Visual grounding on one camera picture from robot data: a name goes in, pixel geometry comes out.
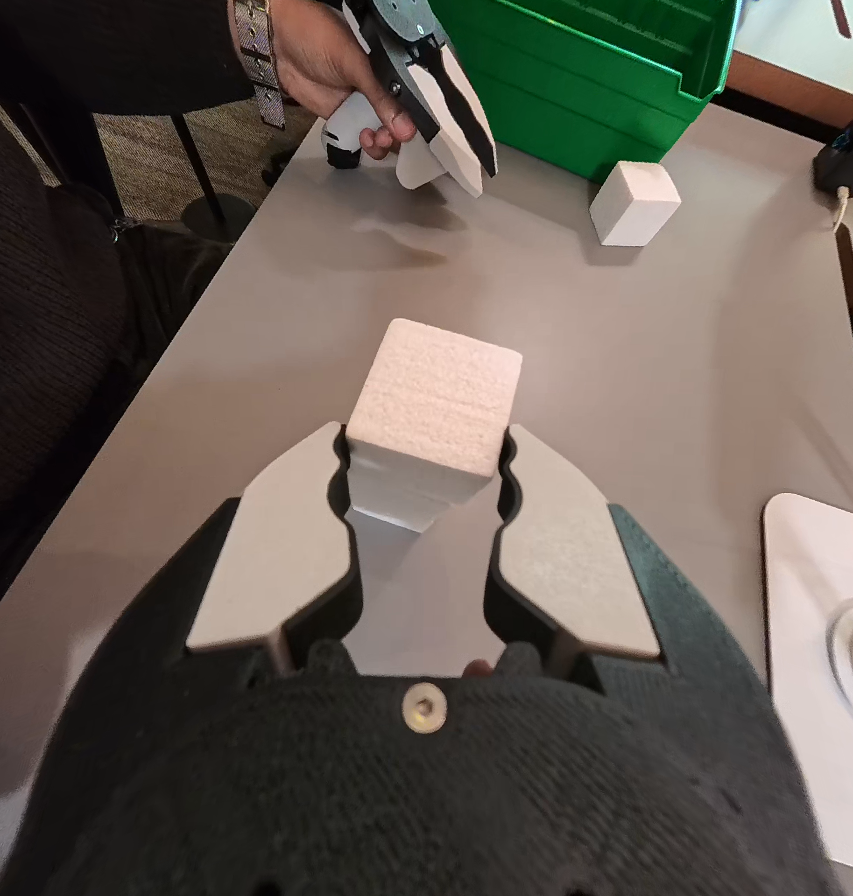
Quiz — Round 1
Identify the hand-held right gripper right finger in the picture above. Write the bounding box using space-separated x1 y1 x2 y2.
484 423 663 676

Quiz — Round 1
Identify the wooden document holder stand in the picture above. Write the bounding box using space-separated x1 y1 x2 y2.
761 492 853 872

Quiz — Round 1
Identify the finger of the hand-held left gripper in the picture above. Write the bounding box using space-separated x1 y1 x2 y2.
437 49 499 176
407 56 497 199

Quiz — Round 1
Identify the black round-base stand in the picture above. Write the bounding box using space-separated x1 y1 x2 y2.
170 115 257 244

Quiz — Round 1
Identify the person's left forearm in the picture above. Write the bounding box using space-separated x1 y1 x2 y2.
0 0 259 106

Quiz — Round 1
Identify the person's left hand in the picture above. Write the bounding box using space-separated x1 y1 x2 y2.
275 0 419 162

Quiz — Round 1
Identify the grey desk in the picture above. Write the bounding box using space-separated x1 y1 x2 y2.
0 104 853 896

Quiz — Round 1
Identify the black power adapter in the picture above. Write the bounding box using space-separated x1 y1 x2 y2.
813 112 853 200

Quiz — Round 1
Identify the white foam block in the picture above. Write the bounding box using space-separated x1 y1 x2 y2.
349 483 472 536
344 318 524 501
589 161 681 248

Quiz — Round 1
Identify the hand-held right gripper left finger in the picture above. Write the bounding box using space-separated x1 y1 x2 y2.
185 421 363 673

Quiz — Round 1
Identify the green plastic bin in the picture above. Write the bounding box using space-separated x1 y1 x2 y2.
426 0 740 184

